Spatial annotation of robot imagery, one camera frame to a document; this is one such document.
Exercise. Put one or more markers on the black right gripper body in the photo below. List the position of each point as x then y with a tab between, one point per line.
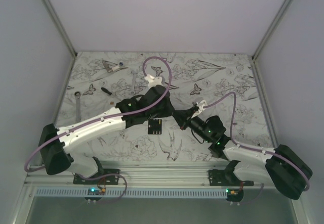
188	114

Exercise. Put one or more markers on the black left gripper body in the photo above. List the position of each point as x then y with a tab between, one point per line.
165	112

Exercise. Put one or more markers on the black fuse box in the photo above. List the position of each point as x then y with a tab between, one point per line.
154	127

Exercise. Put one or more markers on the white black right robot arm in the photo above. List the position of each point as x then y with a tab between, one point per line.
280	167

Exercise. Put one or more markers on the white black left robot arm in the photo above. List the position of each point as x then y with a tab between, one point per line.
58	145

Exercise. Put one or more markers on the chrome ratchet wrench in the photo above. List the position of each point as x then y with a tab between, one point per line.
77	96

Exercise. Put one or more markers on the right controller board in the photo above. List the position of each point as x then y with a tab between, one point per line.
234	195

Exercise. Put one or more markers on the controller board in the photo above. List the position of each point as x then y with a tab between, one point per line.
234	195
94	194

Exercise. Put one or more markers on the left controller board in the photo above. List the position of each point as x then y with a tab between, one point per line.
94	194

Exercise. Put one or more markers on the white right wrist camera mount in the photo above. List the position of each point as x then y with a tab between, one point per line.
199	107

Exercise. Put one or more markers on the black handled screwdriver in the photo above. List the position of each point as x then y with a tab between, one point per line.
106	91

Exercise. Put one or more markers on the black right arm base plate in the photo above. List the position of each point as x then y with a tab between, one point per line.
225	179

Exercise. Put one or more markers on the aluminium frame rail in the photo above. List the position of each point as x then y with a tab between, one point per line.
142	174

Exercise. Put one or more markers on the small metal bracket tool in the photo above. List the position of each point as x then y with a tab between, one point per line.
107	66

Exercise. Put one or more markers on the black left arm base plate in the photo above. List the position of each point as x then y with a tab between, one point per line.
108	177

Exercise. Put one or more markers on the grey slotted cable duct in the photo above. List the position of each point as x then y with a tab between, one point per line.
134	193

